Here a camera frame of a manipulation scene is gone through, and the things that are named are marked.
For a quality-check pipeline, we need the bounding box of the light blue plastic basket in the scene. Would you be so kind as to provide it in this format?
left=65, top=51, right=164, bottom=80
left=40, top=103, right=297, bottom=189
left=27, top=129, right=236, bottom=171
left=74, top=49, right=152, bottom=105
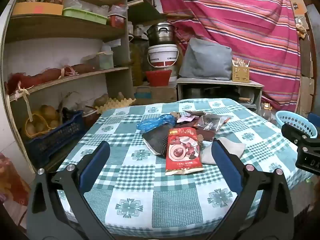
left=275, top=110, right=318, bottom=138

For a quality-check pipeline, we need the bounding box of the blue plastic bag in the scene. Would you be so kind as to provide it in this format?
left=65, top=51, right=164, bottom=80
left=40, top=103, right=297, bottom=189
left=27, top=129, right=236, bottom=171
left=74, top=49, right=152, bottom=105
left=137, top=114, right=177, bottom=132

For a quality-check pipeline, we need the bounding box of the red plastic basin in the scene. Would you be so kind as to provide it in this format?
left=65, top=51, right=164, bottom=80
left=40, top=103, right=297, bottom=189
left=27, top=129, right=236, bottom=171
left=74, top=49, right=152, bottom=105
left=145, top=69, right=172, bottom=87

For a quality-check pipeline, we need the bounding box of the steel pot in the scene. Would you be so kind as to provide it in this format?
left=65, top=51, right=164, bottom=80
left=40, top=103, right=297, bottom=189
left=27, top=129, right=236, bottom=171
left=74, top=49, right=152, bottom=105
left=144, top=22, right=177, bottom=47

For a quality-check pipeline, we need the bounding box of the large yellow oil jug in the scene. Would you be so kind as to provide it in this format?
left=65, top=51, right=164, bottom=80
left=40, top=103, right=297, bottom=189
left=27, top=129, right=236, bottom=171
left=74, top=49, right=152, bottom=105
left=130, top=42, right=148, bottom=87

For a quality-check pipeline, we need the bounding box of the green plastic tray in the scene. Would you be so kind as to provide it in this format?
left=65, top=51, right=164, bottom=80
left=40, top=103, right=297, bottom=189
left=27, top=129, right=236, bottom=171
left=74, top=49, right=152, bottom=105
left=62, top=7, right=109, bottom=25

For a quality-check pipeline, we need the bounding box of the pink floral bag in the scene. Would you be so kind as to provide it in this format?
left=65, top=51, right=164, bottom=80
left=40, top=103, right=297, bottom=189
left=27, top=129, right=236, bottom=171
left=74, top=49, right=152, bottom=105
left=0, top=152, right=30, bottom=220

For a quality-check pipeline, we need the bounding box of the silver black printed packet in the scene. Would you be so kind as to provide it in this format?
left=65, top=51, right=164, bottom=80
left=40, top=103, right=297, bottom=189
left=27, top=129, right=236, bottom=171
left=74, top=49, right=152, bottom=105
left=197, top=114, right=232, bottom=132

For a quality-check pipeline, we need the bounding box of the yellow chopstick holder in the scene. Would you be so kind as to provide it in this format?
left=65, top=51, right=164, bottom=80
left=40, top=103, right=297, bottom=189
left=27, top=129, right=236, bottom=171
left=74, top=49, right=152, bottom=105
left=232, top=65, right=250, bottom=82

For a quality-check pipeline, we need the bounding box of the wooden shelf unit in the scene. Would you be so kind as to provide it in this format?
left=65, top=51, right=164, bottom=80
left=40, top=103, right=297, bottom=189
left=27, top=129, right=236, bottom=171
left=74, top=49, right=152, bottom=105
left=0, top=0, right=137, bottom=173

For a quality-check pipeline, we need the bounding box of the red snack packet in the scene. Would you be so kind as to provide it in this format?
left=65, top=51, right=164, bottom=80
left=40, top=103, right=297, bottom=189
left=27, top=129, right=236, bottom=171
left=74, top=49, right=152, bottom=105
left=165, top=127, right=204, bottom=176

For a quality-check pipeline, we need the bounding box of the red plastic container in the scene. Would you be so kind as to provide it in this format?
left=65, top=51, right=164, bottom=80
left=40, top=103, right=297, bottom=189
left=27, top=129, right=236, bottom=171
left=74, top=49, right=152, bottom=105
left=109, top=14, right=125, bottom=28

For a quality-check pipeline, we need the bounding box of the grey wooden cabinet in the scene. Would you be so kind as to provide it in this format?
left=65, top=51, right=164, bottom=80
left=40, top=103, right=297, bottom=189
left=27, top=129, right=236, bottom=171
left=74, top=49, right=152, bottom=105
left=176, top=77, right=265, bottom=110

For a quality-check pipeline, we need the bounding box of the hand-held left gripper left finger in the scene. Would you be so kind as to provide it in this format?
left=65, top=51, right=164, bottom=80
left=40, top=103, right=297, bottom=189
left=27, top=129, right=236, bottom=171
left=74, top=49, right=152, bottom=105
left=26, top=141, right=112, bottom=240

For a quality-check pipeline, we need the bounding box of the red striped cloth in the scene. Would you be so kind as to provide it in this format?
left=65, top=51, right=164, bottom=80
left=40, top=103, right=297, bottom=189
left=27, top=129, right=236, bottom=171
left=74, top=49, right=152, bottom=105
left=156, top=0, right=304, bottom=117

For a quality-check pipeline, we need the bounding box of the potato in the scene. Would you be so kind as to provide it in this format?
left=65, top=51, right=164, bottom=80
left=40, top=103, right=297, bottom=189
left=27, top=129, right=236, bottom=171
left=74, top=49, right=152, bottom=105
left=94, top=94, right=109, bottom=107

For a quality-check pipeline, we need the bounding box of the small dark wrapper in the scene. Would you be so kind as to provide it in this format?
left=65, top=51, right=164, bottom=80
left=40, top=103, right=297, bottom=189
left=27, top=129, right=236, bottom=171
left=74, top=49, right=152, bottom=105
left=182, top=110, right=204, bottom=117

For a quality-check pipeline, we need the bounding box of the cardboard box with blue label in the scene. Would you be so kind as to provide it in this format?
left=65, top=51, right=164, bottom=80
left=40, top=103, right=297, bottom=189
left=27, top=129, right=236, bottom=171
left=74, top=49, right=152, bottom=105
left=134, top=85, right=177, bottom=102

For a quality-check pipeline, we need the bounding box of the orange cardboard box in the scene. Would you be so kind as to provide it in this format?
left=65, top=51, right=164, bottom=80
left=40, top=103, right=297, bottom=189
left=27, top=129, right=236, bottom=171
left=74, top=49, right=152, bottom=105
left=11, top=2, right=63, bottom=16

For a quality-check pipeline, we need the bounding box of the yellow egg tray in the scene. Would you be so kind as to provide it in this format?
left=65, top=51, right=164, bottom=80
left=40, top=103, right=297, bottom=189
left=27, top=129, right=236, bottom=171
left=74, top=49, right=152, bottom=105
left=96, top=97, right=135, bottom=113

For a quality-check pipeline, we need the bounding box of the bundle of chopsticks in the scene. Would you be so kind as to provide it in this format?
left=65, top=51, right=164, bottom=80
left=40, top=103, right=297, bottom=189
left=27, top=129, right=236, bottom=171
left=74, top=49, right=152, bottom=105
left=231, top=57, right=250, bottom=68

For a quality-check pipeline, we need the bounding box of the black grey packet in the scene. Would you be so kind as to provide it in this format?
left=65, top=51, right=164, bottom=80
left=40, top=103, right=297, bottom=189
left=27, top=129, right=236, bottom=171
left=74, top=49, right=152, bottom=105
left=142, top=126, right=175, bottom=157

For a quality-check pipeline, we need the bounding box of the dark blue plastic crate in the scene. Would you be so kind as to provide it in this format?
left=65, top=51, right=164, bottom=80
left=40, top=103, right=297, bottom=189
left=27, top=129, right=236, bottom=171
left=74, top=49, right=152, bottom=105
left=25, top=110, right=84, bottom=162

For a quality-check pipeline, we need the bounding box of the green checked tablecloth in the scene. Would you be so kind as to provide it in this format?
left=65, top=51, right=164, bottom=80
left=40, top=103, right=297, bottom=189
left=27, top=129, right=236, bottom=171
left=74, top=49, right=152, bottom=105
left=57, top=98, right=313, bottom=230

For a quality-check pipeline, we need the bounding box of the red mesh bag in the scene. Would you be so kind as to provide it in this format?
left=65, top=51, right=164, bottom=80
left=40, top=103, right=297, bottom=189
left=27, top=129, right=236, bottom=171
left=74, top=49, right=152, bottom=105
left=5, top=64, right=95, bottom=93

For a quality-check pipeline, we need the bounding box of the white plastic bucket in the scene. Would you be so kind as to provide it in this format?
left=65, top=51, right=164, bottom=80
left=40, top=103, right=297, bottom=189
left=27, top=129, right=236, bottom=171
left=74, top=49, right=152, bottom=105
left=147, top=44, right=179, bottom=68

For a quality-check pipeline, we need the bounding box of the grey cushion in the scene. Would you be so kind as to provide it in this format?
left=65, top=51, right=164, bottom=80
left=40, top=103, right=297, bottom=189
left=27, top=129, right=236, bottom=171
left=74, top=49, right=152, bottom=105
left=179, top=37, right=233, bottom=80

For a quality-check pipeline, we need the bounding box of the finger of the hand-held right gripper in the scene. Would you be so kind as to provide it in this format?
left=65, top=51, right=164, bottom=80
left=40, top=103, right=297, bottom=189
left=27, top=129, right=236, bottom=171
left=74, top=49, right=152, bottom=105
left=281, top=123, right=312, bottom=146

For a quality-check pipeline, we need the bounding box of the clear plastic container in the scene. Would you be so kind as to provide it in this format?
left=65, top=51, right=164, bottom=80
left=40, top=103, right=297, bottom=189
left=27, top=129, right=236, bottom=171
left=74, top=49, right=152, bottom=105
left=96, top=51, right=114, bottom=70

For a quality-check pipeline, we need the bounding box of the clear oil bottle yellow label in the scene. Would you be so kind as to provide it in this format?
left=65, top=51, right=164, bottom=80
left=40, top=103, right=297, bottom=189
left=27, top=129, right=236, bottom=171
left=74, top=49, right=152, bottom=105
left=260, top=102, right=273, bottom=120

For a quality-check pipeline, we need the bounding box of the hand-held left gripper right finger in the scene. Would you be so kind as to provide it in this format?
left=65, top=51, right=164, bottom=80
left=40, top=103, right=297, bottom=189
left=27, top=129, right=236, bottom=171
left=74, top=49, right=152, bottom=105
left=211, top=138, right=295, bottom=240

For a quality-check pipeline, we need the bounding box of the pink wrapper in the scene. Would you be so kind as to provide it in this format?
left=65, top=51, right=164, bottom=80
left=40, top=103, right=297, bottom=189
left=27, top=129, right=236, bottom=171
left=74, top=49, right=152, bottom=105
left=177, top=114, right=195, bottom=123

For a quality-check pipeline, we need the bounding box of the basket of potatoes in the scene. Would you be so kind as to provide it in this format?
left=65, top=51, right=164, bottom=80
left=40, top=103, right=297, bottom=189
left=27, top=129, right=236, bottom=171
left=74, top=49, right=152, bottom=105
left=24, top=105, right=62, bottom=138

